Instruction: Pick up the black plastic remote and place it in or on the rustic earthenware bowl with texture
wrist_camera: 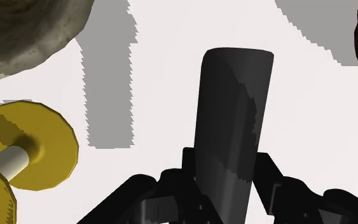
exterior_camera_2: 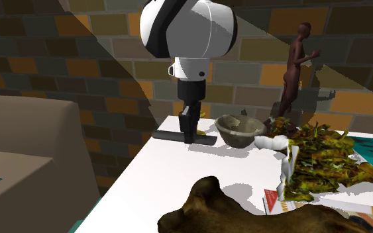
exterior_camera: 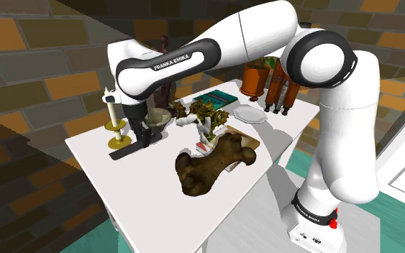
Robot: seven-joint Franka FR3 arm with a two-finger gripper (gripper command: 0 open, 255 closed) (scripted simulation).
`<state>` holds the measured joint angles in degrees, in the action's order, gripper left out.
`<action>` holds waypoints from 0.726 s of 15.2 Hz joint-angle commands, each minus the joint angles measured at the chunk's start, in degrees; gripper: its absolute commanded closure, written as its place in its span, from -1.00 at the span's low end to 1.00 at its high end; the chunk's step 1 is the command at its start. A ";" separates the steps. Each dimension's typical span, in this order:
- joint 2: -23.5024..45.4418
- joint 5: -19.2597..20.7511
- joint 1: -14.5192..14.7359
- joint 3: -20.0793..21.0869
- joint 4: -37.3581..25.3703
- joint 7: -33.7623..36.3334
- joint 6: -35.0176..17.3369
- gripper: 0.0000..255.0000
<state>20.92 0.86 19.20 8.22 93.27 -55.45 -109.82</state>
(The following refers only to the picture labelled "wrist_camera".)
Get beige round stone bowl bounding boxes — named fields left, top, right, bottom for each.
left=0, top=0, right=95, bottom=83

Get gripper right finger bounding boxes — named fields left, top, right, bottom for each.
left=251, top=151, right=358, bottom=224

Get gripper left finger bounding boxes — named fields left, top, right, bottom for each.
left=76, top=146, right=220, bottom=224

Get yellow dumbbell with white handle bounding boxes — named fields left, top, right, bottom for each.
left=0, top=100, right=80, bottom=224

